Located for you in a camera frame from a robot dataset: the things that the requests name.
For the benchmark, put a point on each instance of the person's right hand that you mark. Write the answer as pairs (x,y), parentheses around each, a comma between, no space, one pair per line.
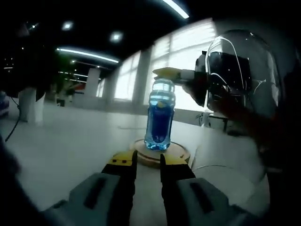
(197,94)

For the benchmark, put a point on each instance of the clear glass dome cover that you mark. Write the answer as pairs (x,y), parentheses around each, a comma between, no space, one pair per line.
(235,42)

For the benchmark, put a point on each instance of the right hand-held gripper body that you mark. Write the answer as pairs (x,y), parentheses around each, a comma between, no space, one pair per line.
(225,70)

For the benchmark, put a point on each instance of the green potted plant white pot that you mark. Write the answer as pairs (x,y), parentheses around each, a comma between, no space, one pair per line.
(30,106)

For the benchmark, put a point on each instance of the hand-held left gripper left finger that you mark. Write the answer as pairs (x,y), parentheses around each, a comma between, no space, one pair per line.
(101,200)

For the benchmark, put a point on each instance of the blue Mizone drink bottle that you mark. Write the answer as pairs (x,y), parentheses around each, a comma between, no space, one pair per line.
(160,117)

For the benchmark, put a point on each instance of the person's dark shirt torso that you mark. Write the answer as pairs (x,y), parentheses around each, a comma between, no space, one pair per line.
(8,169)

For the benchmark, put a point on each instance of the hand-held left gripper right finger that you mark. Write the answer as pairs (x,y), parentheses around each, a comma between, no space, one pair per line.
(188,202)

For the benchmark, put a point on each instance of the round wooden base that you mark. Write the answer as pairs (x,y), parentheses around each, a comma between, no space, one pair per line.
(148,159)

